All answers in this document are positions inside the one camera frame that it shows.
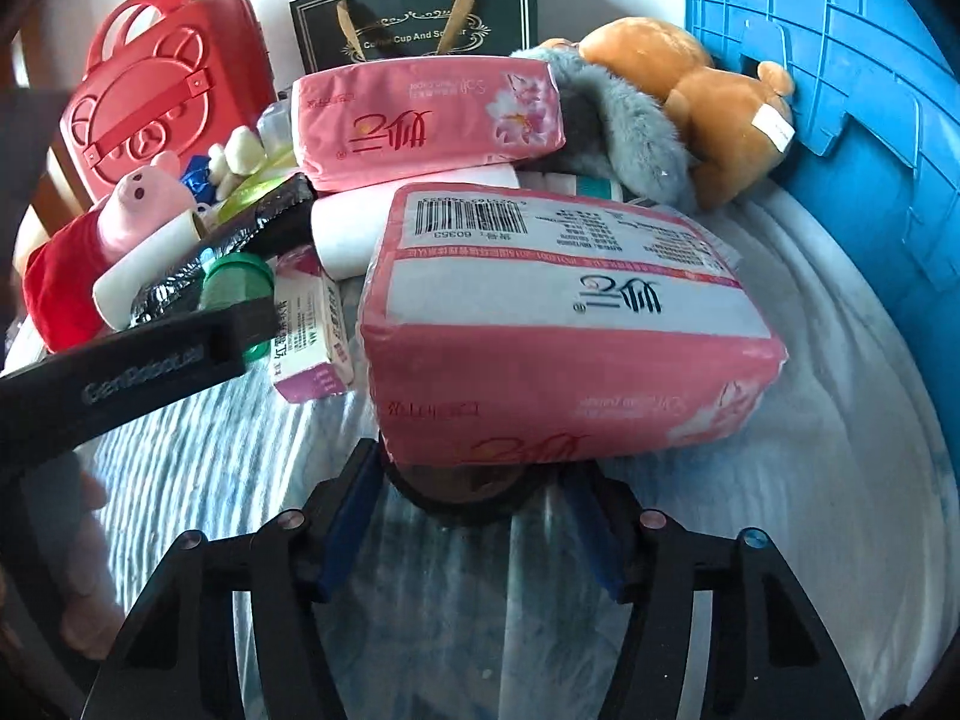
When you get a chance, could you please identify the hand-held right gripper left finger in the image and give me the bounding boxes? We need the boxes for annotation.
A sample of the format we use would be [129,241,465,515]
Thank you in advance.
[81,437,387,720]

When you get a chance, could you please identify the black gift bag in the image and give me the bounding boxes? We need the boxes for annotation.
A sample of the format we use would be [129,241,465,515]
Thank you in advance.
[289,0,539,76]

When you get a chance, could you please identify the striped grey bed sheet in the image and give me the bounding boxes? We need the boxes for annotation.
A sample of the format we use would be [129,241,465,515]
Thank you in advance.
[0,187,953,720]

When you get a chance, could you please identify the white paper roll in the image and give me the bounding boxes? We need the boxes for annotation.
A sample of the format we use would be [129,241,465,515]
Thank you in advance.
[311,165,518,278]
[94,210,207,331]

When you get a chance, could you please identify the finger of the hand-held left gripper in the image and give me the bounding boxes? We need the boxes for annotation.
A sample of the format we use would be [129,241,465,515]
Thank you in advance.
[131,176,316,320]
[206,298,280,374]

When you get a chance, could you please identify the green cap bottle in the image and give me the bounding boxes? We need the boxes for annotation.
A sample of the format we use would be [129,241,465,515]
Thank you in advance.
[199,253,275,361]

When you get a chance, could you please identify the blue plastic crate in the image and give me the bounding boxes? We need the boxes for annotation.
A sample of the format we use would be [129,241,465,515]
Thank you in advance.
[682,0,960,361]

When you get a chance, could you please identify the clear plastic box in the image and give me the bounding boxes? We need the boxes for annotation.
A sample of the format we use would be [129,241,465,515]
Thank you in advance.
[259,101,295,152]

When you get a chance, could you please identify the pink medicine box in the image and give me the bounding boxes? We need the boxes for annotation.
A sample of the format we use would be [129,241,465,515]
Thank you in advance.
[271,244,357,402]

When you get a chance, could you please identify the person's left hand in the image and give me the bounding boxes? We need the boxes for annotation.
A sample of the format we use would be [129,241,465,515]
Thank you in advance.
[45,465,125,661]

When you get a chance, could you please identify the red bear suitcase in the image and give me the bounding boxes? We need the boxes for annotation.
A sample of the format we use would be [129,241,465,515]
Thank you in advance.
[60,0,278,203]

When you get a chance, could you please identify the grey plush toy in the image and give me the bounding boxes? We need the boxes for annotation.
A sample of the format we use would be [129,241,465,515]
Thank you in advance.
[510,45,698,211]

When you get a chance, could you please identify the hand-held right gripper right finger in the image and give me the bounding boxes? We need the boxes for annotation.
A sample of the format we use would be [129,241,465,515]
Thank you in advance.
[559,460,869,720]

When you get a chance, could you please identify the green snack packet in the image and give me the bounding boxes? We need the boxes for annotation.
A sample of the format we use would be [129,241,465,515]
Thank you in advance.
[217,154,301,226]

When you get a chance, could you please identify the red dress pig plush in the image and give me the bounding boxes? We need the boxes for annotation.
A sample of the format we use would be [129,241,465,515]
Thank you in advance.
[22,150,196,353]

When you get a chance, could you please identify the white teal tube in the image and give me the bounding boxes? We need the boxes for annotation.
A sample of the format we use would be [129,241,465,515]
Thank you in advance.
[525,169,623,201]

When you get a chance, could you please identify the brown bear plush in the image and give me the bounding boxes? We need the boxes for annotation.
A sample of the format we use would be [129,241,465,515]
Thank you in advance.
[540,19,796,211]

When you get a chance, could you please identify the small blue dress rabbit plush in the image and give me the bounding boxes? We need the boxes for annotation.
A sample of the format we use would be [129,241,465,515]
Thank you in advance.
[180,127,263,196]

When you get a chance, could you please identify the pink tissue pack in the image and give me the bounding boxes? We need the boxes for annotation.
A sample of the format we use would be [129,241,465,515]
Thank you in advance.
[358,181,788,466]
[289,56,567,192]

